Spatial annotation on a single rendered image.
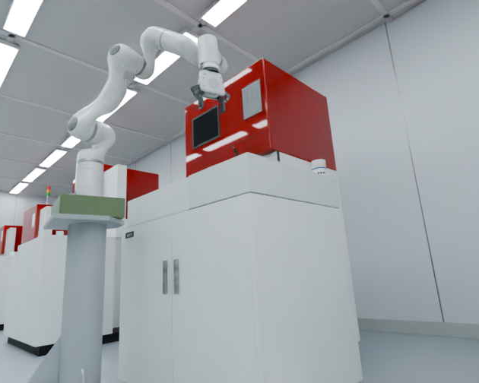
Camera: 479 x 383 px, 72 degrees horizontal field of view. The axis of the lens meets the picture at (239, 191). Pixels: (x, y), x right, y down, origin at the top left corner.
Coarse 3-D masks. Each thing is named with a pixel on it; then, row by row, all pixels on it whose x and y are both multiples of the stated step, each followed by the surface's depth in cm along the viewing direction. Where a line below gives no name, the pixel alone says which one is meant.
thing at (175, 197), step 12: (180, 180) 145; (156, 192) 158; (168, 192) 150; (180, 192) 143; (132, 204) 173; (144, 204) 164; (156, 204) 157; (168, 204) 149; (180, 204) 142; (132, 216) 172; (144, 216) 163; (156, 216) 155
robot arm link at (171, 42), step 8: (168, 32) 143; (160, 40) 145; (168, 40) 142; (176, 40) 139; (184, 40) 139; (192, 40) 142; (168, 48) 144; (176, 48) 140; (184, 48) 140; (192, 48) 142; (184, 56) 142; (192, 56) 143; (224, 64) 139; (224, 72) 142
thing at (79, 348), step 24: (72, 216) 133; (96, 216) 138; (72, 240) 141; (96, 240) 144; (72, 264) 138; (96, 264) 142; (72, 288) 136; (96, 288) 140; (72, 312) 134; (96, 312) 138; (72, 336) 131; (96, 336) 136; (48, 360) 131; (72, 360) 129; (96, 360) 134
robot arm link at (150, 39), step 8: (144, 32) 150; (152, 32) 148; (160, 32) 145; (144, 40) 150; (152, 40) 148; (144, 48) 153; (152, 48) 152; (160, 48) 148; (144, 56) 158; (152, 56) 155; (144, 64) 158; (152, 64) 159; (144, 72) 160; (152, 72) 162
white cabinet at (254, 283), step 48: (144, 240) 159; (192, 240) 132; (240, 240) 113; (288, 240) 123; (336, 240) 148; (144, 288) 154; (192, 288) 128; (240, 288) 110; (288, 288) 117; (336, 288) 139; (144, 336) 148; (192, 336) 125; (240, 336) 108; (288, 336) 112; (336, 336) 132
